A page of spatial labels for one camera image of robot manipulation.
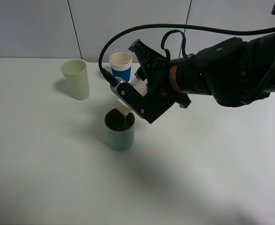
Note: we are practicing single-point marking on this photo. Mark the teal plastic cup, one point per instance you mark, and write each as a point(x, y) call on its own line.
point(120, 129)

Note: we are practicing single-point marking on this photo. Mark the pale green plastic cup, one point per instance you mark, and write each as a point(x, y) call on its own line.
point(75, 74)

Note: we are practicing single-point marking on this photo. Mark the blue white paper cup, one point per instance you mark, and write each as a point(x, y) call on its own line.
point(120, 63)

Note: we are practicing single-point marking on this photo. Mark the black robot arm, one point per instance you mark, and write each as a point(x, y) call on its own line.
point(234, 72)

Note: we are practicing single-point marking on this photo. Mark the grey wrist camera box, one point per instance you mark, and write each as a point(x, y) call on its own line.
point(123, 85)

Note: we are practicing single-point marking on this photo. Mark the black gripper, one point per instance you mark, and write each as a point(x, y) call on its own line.
point(164, 77)

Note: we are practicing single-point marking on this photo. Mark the pink label drink bottle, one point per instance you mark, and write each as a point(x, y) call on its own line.
point(125, 102)

